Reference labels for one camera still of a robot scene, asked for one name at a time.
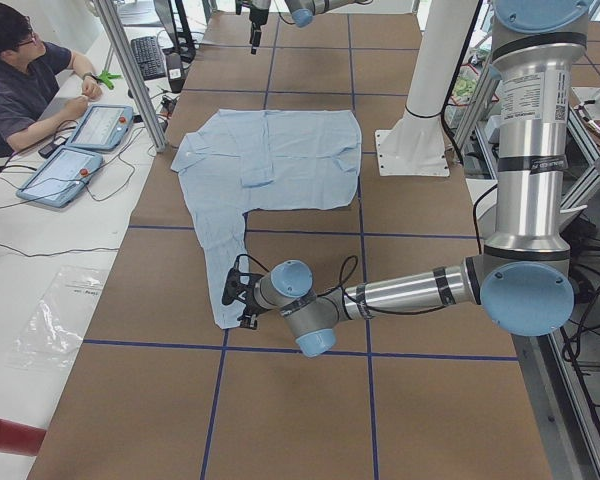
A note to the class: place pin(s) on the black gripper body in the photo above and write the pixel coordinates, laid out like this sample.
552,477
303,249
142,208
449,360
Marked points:
256,20
249,306

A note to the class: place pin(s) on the light blue button-up shirt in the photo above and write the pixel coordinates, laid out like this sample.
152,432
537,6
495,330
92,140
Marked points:
240,161

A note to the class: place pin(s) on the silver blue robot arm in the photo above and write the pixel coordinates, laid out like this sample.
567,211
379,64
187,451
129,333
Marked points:
520,276
301,11

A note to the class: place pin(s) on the black computer keyboard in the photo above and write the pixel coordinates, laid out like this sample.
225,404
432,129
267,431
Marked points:
149,57

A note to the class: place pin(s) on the green plastic clamp tool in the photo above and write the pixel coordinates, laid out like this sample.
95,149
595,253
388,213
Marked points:
107,79

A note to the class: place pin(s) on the blue teach pendant tablet upper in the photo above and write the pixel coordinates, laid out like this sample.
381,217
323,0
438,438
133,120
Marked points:
102,128

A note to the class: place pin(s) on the blue teach pendant tablet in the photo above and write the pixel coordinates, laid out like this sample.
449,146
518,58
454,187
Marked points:
61,177
102,128

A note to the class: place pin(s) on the clear plastic zip bag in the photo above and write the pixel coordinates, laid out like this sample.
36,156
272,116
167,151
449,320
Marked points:
54,332

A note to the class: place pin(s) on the blue teach pendant tablet lower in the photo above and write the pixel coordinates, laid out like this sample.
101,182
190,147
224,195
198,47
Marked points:
61,177

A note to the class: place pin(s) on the seated person dark shirt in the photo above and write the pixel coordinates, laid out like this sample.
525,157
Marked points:
28,69

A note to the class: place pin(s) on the red cylinder object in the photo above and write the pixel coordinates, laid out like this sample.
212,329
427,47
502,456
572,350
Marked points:
20,439

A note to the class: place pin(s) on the grey aluminium frame post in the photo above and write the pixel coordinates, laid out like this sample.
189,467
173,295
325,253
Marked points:
131,72

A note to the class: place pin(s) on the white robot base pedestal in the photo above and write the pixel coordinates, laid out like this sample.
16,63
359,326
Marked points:
415,145

